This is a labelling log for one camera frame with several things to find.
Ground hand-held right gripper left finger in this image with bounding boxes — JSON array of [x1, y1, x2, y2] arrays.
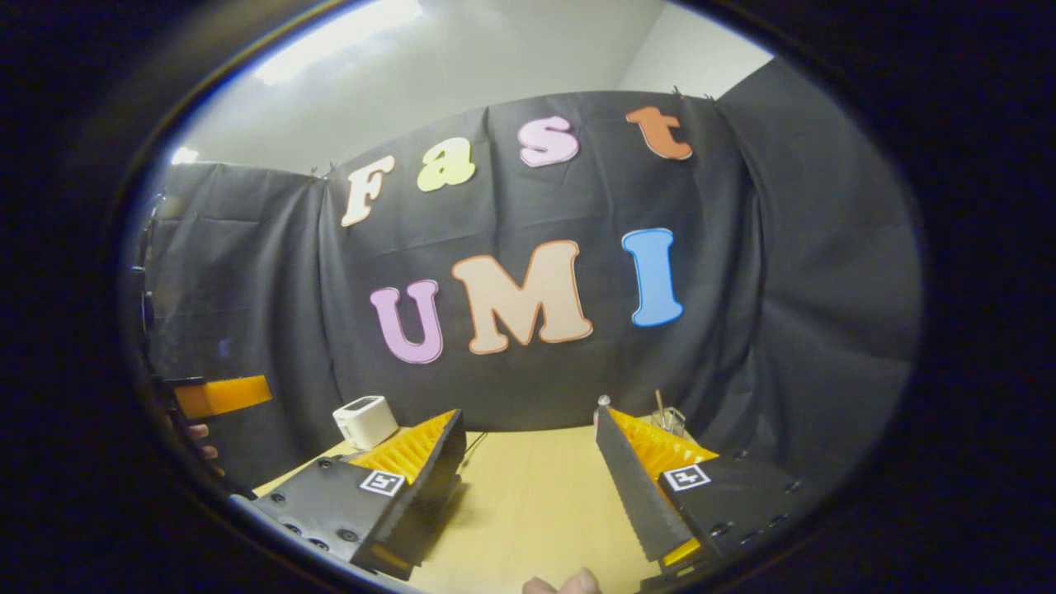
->
[[247, 408, 467, 580]]

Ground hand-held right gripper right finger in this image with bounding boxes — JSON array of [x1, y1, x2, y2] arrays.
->
[[594, 404, 813, 591]]

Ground white plastic appliance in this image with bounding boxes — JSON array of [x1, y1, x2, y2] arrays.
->
[[332, 395, 399, 450]]

